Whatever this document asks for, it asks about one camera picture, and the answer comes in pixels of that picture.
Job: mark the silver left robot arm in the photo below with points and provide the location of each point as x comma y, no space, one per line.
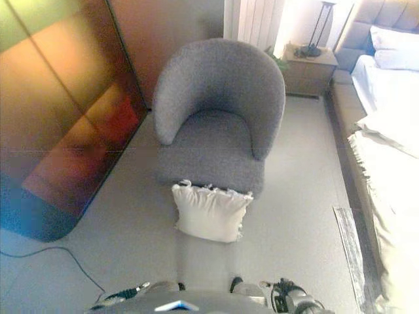
121,296

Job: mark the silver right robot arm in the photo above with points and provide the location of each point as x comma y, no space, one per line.
291,297

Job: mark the white fringed cushion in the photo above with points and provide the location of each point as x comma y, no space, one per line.
209,212

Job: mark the grey fabric tub armchair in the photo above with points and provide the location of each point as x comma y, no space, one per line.
216,98

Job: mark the green potted plant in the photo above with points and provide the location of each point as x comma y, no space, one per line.
278,59

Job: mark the wooden bedside table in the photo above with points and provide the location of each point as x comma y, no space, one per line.
307,73

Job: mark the white curtain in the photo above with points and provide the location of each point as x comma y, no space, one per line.
253,21

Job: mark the grey robot torso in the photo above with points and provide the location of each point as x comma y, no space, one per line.
183,302

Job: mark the grey upholstered bed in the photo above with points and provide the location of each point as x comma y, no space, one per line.
347,98

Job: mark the dark glossy wardrobe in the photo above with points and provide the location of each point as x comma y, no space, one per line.
65,114

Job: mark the black slim table lamp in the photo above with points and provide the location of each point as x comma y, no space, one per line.
319,29

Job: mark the grey patterned floor rug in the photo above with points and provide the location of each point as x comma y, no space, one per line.
352,248

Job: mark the cream fringed bed throw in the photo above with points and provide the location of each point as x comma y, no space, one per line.
389,183

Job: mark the white bed sheet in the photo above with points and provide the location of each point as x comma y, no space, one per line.
386,95

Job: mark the white pillow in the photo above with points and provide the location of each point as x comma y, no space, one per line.
393,49

